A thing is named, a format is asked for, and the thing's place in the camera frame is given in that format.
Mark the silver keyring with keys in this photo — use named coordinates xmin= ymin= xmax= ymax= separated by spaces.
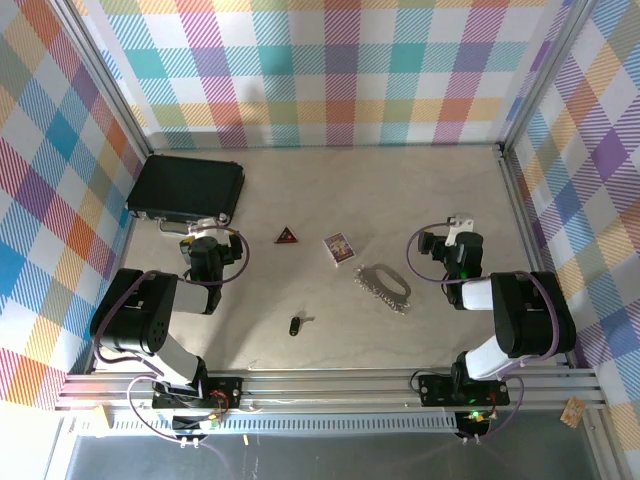
xmin=353 ymin=263 xmax=414 ymax=316

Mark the black key fob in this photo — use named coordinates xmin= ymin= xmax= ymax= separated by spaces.
xmin=288 ymin=312 xmax=317 ymax=338

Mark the black briefcase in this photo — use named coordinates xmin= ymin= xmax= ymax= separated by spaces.
xmin=125 ymin=153 xmax=246 ymax=237

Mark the purple white card box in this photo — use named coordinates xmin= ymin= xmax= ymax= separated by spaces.
xmin=322 ymin=231 xmax=357 ymax=267

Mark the black controller box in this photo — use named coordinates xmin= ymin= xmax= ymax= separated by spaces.
xmin=457 ymin=409 xmax=496 ymax=437
xmin=171 ymin=412 xmax=224 ymax=434

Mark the small orange circuit board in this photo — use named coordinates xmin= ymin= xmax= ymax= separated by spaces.
xmin=559 ymin=396 xmax=586 ymax=429

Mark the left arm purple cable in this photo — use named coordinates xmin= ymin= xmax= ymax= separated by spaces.
xmin=93 ymin=224 xmax=251 ymax=446

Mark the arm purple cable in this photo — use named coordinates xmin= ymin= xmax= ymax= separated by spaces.
xmin=405 ymin=223 xmax=576 ymax=444
xmin=93 ymin=224 xmax=251 ymax=446

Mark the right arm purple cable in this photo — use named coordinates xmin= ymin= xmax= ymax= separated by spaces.
xmin=405 ymin=223 xmax=576 ymax=444

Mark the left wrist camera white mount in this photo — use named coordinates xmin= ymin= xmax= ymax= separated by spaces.
xmin=191 ymin=217 xmax=227 ymax=240

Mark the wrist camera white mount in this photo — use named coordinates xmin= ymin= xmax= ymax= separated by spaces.
xmin=191 ymin=217 xmax=227 ymax=240
xmin=444 ymin=213 xmax=475 ymax=247

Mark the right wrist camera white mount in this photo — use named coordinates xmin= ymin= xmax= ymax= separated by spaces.
xmin=444 ymin=213 xmax=475 ymax=247

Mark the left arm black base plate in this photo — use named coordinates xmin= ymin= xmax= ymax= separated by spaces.
xmin=152 ymin=374 xmax=245 ymax=409

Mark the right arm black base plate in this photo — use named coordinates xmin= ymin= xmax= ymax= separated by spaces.
xmin=417 ymin=372 xmax=511 ymax=407

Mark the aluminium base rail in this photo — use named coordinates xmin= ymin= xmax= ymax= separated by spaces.
xmin=54 ymin=368 xmax=609 ymax=414

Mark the aluminium frame post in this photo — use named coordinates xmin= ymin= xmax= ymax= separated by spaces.
xmin=498 ymin=0 xmax=604 ymax=154
xmin=49 ymin=0 xmax=155 ymax=157

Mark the grey slotted cable duct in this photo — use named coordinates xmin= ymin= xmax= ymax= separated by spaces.
xmin=107 ymin=412 xmax=459 ymax=436

